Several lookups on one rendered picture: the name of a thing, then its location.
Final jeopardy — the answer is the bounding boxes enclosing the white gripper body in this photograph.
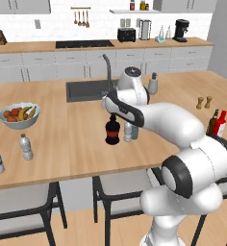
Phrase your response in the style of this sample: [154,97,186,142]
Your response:
[101,91,111,111]

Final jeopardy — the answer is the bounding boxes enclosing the dark grey sink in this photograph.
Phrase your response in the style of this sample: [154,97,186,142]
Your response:
[65,79,120,104]

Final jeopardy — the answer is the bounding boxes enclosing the dark cola bottle red label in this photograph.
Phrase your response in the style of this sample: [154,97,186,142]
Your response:
[104,113,122,146]

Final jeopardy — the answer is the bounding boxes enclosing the dark grey tap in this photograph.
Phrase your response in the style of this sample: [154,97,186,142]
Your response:
[101,53,114,94]

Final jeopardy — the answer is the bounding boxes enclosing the small clear plastic bottle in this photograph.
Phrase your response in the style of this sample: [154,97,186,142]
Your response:
[123,120,134,143]

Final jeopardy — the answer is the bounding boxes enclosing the small blue-tinted glass bottle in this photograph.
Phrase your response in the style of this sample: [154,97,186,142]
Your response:
[131,124,139,141]

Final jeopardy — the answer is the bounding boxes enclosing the grey soap dispenser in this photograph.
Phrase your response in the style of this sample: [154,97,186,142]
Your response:
[147,71,160,96]

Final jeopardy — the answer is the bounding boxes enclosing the black hob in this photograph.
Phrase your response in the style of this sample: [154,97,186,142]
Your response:
[55,38,115,50]

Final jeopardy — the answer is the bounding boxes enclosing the grey base cupboard run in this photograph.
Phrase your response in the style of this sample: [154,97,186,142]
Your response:
[0,45,214,85]

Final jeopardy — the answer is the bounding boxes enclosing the black toaster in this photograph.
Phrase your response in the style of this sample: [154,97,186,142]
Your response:
[116,27,138,43]

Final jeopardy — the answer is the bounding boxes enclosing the yellow banana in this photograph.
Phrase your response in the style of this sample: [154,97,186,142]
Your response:
[17,106,32,122]
[25,106,38,120]

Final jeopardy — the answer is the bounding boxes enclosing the pale blue fruit bowl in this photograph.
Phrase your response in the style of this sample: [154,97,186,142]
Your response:
[0,102,41,131]

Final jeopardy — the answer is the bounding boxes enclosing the clear plastic water bottle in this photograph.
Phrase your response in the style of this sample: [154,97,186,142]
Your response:
[19,133,35,161]

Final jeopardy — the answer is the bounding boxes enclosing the wooden salt shaker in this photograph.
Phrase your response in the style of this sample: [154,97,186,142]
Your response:
[195,96,205,111]

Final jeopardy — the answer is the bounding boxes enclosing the black coffee machine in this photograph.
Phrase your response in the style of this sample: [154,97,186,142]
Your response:
[171,18,190,43]

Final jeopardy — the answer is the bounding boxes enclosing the brown glass bottle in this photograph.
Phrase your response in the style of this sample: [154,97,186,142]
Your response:
[205,109,220,135]

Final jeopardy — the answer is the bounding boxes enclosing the red bottle with white label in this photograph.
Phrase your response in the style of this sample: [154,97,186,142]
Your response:
[212,110,227,139]

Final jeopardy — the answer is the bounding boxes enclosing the grey double wall socket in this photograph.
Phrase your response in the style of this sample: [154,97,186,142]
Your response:
[119,17,132,28]

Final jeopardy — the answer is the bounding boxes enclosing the white wall shelf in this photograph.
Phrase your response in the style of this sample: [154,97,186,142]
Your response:
[109,9,162,15]

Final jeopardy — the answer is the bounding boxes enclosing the grey wall cupboard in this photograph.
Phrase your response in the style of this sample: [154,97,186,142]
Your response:
[152,0,217,14]
[0,0,52,15]

